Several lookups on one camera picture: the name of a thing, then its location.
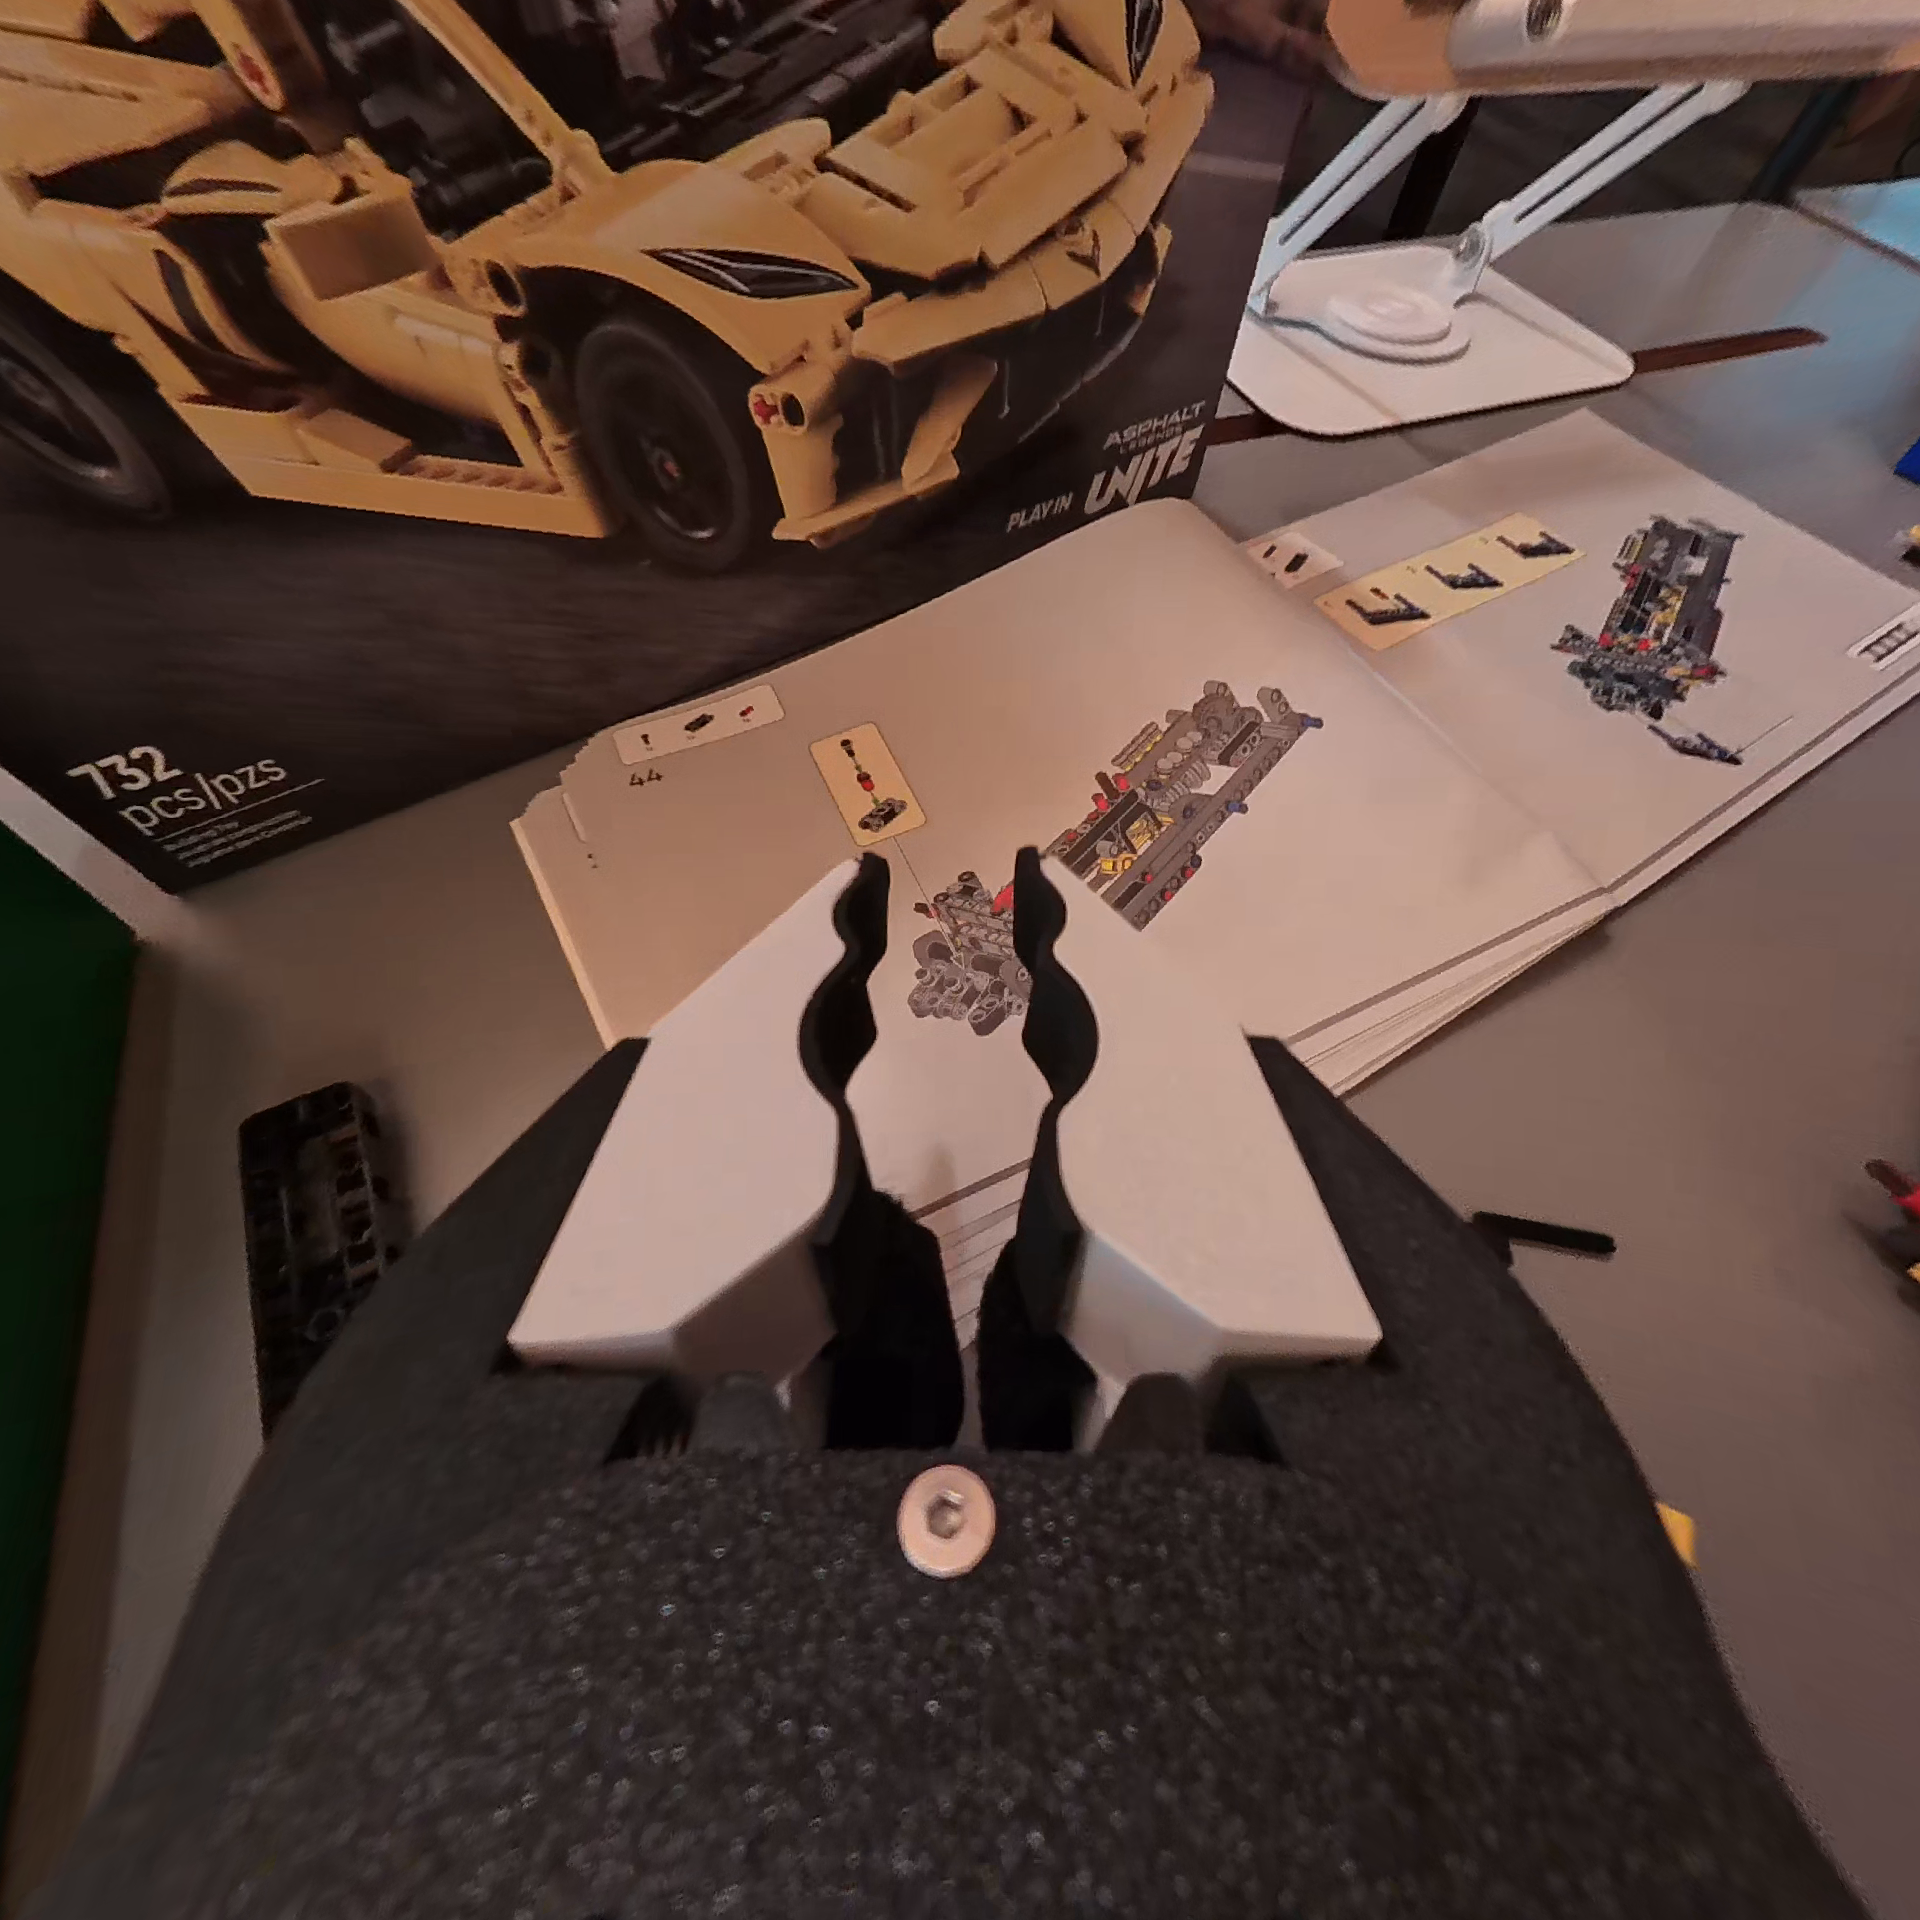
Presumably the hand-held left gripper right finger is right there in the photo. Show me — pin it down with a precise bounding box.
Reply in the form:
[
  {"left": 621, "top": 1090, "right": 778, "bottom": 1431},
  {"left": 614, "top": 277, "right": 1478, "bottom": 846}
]
[{"left": 975, "top": 846, "right": 1378, "bottom": 1445}]

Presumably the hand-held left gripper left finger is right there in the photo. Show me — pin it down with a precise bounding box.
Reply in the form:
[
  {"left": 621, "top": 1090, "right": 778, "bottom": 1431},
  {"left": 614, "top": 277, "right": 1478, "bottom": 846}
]
[{"left": 503, "top": 855, "right": 891, "bottom": 1445}]

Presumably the long lego chassis assembly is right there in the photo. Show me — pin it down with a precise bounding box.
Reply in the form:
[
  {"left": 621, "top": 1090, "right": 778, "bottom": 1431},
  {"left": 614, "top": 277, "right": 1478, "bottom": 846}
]
[{"left": 1860, "top": 1152, "right": 1920, "bottom": 1282}]

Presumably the lego instruction sheet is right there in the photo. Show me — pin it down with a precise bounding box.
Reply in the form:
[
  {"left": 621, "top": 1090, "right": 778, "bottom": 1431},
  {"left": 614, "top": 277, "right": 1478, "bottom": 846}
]
[{"left": 1236, "top": 408, "right": 1920, "bottom": 908}]

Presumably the pile of black lego beams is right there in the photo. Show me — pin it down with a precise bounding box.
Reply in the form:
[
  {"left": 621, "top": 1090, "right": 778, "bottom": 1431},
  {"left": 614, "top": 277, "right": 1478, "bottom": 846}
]
[{"left": 239, "top": 1080, "right": 414, "bottom": 1445}]

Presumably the thick open lego instruction booklet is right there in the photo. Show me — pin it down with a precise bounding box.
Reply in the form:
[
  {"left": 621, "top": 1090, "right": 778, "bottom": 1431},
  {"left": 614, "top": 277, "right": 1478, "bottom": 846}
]
[{"left": 509, "top": 501, "right": 1611, "bottom": 1100}]

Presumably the lego box with yellow car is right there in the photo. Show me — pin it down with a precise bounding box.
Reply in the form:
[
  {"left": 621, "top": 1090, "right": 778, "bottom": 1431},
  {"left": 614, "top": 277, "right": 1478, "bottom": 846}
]
[{"left": 0, "top": 0, "right": 1314, "bottom": 900}]

